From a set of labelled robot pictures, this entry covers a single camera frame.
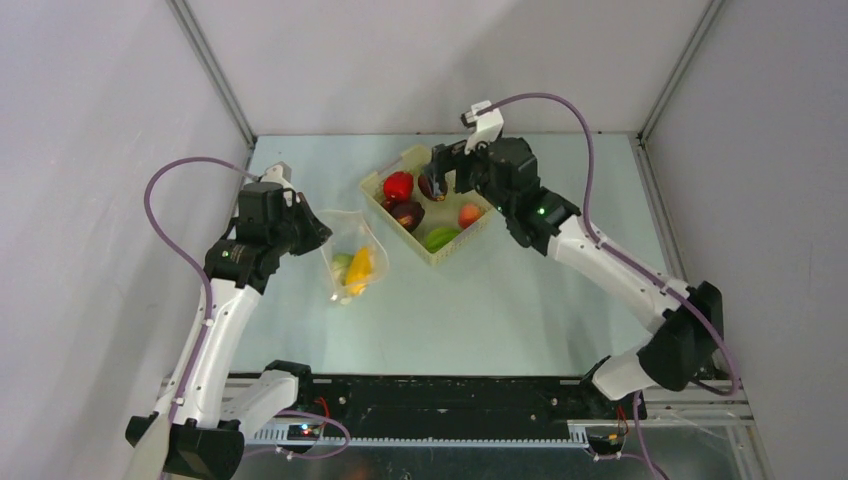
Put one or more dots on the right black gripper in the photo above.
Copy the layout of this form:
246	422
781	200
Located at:
452	165

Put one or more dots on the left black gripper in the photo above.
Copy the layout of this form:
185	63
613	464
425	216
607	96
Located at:
317	232

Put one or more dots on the green cabbage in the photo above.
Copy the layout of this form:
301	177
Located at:
339	266

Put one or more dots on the clear zip top bag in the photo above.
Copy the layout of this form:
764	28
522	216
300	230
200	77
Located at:
349	233

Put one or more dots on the dark red apple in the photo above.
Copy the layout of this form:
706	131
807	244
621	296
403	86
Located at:
409	215

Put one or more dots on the red yellow apple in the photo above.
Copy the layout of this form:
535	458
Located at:
433	187

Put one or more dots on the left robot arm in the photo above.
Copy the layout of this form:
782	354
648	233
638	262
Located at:
193	432

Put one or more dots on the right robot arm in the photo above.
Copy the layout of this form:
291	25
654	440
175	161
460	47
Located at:
683	321

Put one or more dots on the red bell pepper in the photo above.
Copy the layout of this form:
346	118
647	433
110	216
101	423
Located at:
398	186

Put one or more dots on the orange peach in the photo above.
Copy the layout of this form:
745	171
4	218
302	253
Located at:
468	215

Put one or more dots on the cream perforated plastic basket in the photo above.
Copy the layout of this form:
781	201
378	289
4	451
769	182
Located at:
437	214

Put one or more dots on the green leafy vegetable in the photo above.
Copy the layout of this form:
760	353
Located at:
439	237

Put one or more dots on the small circuit board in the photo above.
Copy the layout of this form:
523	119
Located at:
304	432

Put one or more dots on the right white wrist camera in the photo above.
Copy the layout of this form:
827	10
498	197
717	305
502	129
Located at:
485	124

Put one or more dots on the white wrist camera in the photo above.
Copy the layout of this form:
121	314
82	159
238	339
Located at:
485	124
279	173

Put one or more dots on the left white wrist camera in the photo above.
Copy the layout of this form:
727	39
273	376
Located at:
279	173

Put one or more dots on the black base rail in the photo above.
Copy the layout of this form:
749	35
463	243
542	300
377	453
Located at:
461	408

